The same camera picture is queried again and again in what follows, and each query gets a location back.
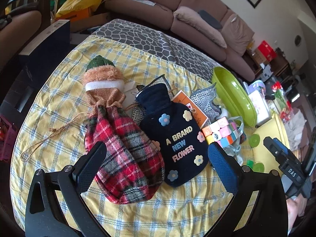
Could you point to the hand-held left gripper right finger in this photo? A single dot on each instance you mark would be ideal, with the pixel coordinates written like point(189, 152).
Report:
point(222, 172)

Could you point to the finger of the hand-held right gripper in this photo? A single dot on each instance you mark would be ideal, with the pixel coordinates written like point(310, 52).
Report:
point(272, 147)

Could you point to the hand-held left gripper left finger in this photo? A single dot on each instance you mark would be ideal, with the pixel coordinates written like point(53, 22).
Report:
point(86, 175)

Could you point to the yellow storage bin green wheels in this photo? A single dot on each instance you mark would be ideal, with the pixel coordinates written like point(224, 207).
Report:
point(271, 138)

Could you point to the colourful snake cube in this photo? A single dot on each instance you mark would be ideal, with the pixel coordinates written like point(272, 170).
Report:
point(222, 130)

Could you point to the navy hot water bottle cover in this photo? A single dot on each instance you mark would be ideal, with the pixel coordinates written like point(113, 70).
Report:
point(177, 128)

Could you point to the person's right hand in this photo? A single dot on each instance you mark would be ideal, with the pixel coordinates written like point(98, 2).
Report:
point(302, 211)

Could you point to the grey satin ribbon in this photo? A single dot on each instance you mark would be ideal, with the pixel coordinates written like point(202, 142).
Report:
point(234, 150)

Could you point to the white plastic container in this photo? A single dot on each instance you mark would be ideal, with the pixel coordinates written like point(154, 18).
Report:
point(259, 106)

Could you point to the purple lid container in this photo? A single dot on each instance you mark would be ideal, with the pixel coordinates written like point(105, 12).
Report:
point(256, 86)

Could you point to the green oval plastic basin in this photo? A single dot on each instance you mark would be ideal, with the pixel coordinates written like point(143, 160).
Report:
point(234, 96)

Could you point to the silver mesh pouch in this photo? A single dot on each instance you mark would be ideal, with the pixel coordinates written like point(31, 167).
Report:
point(207, 101)

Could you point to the grey woven pouch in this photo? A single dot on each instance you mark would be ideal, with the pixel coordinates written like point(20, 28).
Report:
point(138, 113)

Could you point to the dark wooden cabinet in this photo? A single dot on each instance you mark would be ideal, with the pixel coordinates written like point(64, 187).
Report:
point(281, 64)

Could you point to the orange card box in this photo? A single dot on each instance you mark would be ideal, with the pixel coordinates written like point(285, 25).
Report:
point(182, 98)

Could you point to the white paper tag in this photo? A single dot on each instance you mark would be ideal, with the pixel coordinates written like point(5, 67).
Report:
point(129, 93)

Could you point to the red box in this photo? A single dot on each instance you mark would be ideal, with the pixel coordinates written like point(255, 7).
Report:
point(266, 50)

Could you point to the yellow checked tablecloth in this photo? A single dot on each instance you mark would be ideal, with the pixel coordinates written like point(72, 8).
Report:
point(61, 79)

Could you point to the mauve pillow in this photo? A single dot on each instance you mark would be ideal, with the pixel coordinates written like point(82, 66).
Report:
point(237, 34)
point(197, 22)

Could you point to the dark navy box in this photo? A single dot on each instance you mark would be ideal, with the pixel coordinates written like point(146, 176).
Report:
point(42, 54)

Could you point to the dark flat case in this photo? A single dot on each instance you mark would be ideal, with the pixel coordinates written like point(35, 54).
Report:
point(209, 18)

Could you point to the grey patterned cloth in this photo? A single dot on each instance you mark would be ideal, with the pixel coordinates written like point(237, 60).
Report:
point(148, 39)

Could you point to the dark wooden chair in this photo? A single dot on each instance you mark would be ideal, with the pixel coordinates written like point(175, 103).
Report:
point(24, 17)

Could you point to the round wall fixture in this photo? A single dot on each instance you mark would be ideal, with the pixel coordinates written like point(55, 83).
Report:
point(297, 40)

